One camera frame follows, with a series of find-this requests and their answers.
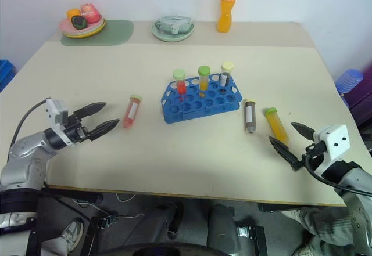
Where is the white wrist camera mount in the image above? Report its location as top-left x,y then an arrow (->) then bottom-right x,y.
45,98 -> 71,136
312,124 -> 350,176

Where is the dark tube cream cap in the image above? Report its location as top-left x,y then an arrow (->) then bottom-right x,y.
219,61 -> 235,95

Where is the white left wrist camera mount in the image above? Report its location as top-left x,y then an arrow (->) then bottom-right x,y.
45,98 -> 71,136

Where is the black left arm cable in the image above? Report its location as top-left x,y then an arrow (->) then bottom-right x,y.
12,99 -> 49,150

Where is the red apple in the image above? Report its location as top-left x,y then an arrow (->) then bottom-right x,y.
79,3 -> 102,24

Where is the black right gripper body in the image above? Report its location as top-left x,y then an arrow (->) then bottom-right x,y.
301,140 -> 328,170

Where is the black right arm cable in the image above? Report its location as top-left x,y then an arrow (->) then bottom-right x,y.
302,152 -> 372,197

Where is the grey trouser leg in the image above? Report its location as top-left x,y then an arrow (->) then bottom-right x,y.
298,205 -> 354,256

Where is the purple plastic stool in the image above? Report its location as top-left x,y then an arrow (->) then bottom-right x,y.
346,63 -> 372,131

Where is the light green plate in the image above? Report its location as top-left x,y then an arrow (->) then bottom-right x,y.
150,17 -> 196,43

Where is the red liquid tube green cap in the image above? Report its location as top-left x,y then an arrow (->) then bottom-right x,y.
172,68 -> 188,102

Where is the black metal stand bracket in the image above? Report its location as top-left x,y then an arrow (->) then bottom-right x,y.
235,225 -> 269,256
87,214 -> 117,256

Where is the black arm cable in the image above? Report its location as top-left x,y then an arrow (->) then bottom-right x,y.
12,99 -> 49,150
302,152 -> 372,197

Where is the pink liquid tube green cap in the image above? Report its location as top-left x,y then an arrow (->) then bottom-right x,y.
121,93 -> 144,129

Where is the brown tube brown cap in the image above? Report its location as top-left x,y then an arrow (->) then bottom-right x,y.
243,98 -> 259,135

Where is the pink plate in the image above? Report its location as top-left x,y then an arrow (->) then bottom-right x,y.
59,14 -> 105,34

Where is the orange liquid tube green cap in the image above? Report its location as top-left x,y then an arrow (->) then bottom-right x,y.
263,107 -> 291,147
198,65 -> 212,99

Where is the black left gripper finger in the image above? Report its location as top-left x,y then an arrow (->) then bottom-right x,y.
87,118 -> 121,140
73,102 -> 107,118

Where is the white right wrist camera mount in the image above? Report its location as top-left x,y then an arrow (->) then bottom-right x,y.
312,124 -> 350,176

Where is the dark rounded shape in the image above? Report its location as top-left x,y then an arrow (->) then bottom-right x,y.
123,202 -> 185,248
205,203 -> 242,254

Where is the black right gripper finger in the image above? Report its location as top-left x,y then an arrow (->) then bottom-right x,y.
291,121 -> 316,142
268,135 -> 301,172

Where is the blue plastic stool stack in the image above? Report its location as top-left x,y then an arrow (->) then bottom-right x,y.
334,68 -> 364,106

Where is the dark avocado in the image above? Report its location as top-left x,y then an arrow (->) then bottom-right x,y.
70,15 -> 88,30

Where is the white sneaker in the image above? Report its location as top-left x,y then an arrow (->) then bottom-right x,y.
281,208 -> 309,221
60,218 -> 85,253

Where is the blue test tube rack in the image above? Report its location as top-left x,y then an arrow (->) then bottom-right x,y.
159,75 -> 243,124

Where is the green placemat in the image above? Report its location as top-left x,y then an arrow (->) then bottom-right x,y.
60,19 -> 135,47

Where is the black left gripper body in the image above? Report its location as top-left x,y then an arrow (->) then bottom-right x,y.
65,113 -> 94,145

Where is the blue plastic crate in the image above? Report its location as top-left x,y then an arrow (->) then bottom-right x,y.
0,59 -> 17,93

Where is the orange soda bottle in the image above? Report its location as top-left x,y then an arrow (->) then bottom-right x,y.
217,0 -> 242,34

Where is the yellow plate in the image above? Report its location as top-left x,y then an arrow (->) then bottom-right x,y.
61,20 -> 106,39

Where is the thin white cable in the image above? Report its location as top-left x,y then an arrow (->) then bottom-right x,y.
115,192 -> 146,221

